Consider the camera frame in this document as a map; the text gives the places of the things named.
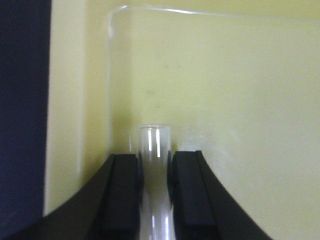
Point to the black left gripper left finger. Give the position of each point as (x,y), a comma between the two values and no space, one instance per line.
(106,208)

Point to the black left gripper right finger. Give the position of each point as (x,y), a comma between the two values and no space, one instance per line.
(202,207)

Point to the short clear test tube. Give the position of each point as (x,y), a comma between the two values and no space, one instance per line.
(154,152)

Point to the yellow plastic tray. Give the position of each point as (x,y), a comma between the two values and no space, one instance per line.
(237,79)

